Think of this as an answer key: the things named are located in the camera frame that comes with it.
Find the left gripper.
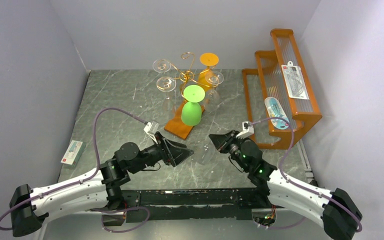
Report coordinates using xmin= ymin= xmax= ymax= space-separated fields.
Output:
xmin=130 ymin=131 xmax=194 ymax=175

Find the green plastic goblet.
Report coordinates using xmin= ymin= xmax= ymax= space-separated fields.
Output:
xmin=181 ymin=85 xmax=206 ymax=126

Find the orange plastic goblet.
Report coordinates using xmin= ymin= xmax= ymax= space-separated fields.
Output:
xmin=197 ymin=52 xmax=219 ymax=92

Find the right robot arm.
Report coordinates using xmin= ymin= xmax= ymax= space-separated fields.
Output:
xmin=208 ymin=130 xmax=363 ymax=240

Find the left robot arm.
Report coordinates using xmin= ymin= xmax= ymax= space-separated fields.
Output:
xmin=9 ymin=133 xmax=194 ymax=237

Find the blue packaged item on shelf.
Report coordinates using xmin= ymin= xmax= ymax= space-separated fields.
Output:
xmin=264 ymin=97 xmax=290 ymax=130

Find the orange wooden tiered shelf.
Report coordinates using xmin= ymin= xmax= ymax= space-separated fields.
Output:
xmin=241 ymin=28 xmax=322 ymax=150

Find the white packaged item on shelf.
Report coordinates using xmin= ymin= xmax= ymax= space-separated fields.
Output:
xmin=281 ymin=61 xmax=310 ymax=100

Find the small blue white packet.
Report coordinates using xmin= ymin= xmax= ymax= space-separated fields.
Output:
xmin=60 ymin=140 xmax=86 ymax=166

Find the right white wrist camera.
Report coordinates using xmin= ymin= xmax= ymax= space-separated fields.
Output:
xmin=236 ymin=121 xmax=254 ymax=139

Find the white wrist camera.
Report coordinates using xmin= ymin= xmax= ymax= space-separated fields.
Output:
xmin=143 ymin=120 xmax=160 ymax=143
xmin=236 ymin=121 xmax=254 ymax=139

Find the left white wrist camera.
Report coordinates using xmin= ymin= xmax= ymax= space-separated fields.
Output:
xmin=143 ymin=120 xmax=160 ymax=143

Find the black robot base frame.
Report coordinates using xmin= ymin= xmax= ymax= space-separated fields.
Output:
xmin=102 ymin=187 xmax=275 ymax=228

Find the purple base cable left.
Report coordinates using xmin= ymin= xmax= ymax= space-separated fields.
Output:
xmin=90 ymin=206 xmax=151 ymax=234

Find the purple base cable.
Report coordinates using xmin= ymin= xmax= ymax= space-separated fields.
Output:
xmin=90 ymin=206 xmax=151 ymax=234
xmin=254 ymin=204 xmax=307 ymax=231

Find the gold wire wine glass rack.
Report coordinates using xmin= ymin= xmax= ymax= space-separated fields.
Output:
xmin=159 ymin=52 xmax=219 ymax=93

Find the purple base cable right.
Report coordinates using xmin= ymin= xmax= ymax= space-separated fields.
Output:
xmin=254 ymin=204 xmax=307 ymax=231

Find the aluminium frame rail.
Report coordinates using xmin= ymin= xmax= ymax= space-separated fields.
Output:
xmin=296 ymin=139 xmax=319 ymax=187

